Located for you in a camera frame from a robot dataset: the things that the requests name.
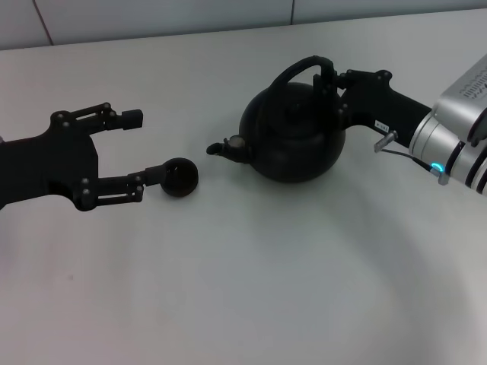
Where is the grey right gripper cable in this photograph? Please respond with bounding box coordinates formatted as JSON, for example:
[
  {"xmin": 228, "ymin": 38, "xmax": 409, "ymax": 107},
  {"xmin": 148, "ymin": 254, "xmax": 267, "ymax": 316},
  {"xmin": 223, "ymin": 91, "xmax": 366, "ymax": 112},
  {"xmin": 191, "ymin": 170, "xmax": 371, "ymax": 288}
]
[{"xmin": 380, "ymin": 148, "xmax": 435, "ymax": 171}]

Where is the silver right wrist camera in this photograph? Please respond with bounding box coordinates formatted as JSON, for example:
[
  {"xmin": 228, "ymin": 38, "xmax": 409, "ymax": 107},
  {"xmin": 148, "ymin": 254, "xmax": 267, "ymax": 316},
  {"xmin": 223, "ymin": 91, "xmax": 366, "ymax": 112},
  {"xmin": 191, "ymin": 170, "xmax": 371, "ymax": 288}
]
[{"xmin": 433, "ymin": 55, "xmax": 487, "ymax": 148}]

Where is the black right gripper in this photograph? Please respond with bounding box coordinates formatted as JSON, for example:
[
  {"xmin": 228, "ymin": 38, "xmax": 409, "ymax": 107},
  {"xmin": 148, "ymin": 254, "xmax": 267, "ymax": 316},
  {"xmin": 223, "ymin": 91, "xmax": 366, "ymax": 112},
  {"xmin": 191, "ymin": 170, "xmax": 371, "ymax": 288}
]
[{"xmin": 313, "ymin": 69, "xmax": 434, "ymax": 148}]

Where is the small black teacup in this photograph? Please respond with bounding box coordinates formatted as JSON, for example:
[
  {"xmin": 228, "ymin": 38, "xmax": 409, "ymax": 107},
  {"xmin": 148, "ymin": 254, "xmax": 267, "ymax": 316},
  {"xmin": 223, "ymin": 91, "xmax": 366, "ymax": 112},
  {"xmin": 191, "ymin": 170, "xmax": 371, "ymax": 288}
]
[{"xmin": 160, "ymin": 157, "xmax": 199, "ymax": 199}]

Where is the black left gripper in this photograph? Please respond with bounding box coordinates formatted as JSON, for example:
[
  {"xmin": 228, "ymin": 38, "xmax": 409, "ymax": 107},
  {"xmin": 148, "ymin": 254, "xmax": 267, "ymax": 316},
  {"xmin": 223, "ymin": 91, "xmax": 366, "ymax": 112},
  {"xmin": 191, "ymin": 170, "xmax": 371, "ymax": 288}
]
[{"xmin": 0, "ymin": 102, "xmax": 167, "ymax": 213}]

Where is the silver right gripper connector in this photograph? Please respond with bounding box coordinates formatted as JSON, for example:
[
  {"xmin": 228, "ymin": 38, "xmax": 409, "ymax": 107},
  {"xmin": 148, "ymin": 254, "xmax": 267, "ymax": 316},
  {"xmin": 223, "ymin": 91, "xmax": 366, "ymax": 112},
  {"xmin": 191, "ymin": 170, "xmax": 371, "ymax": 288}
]
[{"xmin": 374, "ymin": 130, "xmax": 399, "ymax": 152}]

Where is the black round teapot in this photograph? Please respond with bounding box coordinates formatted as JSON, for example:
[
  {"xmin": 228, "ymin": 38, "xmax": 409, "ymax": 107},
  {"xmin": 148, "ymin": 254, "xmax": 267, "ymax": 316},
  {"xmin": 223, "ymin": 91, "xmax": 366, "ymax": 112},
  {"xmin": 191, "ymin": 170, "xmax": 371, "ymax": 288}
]
[{"xmin": 206, "ymin": 55, "xmax": 347, "ymax": 184}]

